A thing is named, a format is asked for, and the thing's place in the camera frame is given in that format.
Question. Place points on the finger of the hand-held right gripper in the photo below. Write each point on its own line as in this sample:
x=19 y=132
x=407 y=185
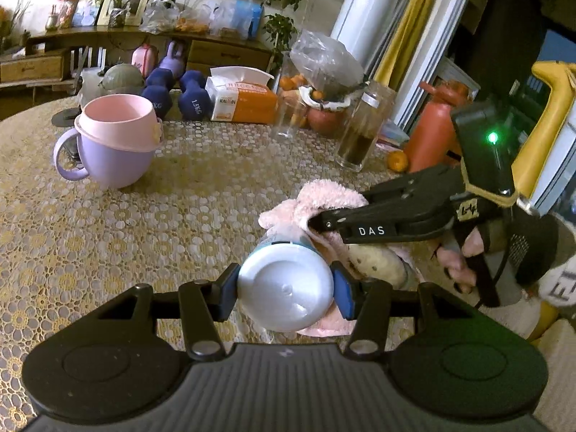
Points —
x=351 y=222
x=414 y=186

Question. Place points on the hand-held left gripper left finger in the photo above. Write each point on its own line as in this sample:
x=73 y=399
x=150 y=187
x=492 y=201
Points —
x=229 y=290

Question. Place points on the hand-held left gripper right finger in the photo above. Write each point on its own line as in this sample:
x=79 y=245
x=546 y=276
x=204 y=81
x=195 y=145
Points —
x=344 y=292

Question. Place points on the pink towel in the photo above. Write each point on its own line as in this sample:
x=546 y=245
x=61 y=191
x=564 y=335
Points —
x=328 y=195

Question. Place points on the pale yellow oval object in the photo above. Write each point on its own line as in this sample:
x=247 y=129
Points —
x=375 y=263

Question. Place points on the white plastic bottle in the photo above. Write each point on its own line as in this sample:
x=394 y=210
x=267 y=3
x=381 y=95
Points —
x=285 y=285

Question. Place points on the person's right forearm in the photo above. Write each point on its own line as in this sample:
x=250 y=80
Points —
x=558 y=285

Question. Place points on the person's right hand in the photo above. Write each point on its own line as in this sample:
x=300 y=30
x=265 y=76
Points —
x=459 y=267

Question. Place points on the tangerine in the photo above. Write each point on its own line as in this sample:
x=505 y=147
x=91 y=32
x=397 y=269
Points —
x=398 y=161

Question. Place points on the red-orange water bottle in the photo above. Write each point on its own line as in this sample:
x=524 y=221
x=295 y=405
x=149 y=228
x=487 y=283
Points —
x=427 y=139

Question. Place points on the stack of colourful books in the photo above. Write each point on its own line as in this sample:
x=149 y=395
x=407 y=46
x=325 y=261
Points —
x=392 y=137

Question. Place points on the glass jar with dark liquid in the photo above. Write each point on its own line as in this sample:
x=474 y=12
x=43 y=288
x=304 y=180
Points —
x=362 y=139

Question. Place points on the yellow plastic object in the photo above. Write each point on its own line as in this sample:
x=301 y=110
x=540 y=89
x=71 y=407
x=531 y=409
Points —
x=546 y=112

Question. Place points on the red fruit in foam net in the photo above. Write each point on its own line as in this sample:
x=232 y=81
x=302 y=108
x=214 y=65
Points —
x=326 y=119

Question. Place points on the clear drinking glass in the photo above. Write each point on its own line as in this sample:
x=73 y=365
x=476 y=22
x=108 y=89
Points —
x=290 y=119

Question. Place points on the yellow curtain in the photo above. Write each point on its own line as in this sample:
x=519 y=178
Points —
x=414 y=22

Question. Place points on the clear plastic bag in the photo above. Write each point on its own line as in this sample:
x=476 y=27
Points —
x=324 y=60

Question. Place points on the orange and white tissue pack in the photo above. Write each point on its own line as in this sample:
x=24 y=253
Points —
x=243 y=103

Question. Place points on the white curtain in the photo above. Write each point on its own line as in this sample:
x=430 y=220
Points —
x=364 y=9

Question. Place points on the dark blue dumbbell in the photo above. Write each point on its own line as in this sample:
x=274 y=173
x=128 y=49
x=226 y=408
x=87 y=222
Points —
x=157 y=92
x=194 y=96

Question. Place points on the pink plastic bowl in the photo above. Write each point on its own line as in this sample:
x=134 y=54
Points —
x=117 y=117

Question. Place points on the wooden television console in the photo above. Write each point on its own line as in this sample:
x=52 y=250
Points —
x=216 y=54

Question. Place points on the blue packet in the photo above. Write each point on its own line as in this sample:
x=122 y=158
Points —
x=245 y=15

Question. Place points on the purple kettlebell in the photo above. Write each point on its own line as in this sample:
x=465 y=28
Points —
x=173 y=60

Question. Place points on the grey-green helmet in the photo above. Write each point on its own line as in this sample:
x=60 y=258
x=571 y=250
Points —
x=121 y=78

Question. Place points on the pink kettlebell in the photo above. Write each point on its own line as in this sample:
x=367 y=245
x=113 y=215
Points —
x=145 y=60

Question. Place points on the white translucent container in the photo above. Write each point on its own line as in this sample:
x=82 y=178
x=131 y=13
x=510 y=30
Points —
x=90 y=87

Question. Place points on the bag of oranges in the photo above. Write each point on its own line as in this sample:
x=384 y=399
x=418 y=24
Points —
x=192 y=22

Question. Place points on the wooden chair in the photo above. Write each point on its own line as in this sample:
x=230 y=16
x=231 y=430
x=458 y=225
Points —
x=87 y=63

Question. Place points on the grey plastic bag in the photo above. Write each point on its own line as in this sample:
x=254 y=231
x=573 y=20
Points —
x=159 y=15

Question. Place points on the small potted plant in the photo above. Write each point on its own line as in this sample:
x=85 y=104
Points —
x=118 y=11

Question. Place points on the blue picture card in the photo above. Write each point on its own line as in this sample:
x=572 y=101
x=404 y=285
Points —
x=85 y=9

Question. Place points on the metal cup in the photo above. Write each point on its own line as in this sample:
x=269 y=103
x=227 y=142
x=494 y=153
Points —
x=51 y=21

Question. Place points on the pink plush bear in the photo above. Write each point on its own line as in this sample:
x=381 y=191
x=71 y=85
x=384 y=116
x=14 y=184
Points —
x=68 y=2

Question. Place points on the photo frame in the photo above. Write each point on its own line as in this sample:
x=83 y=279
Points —
x=135 y=9

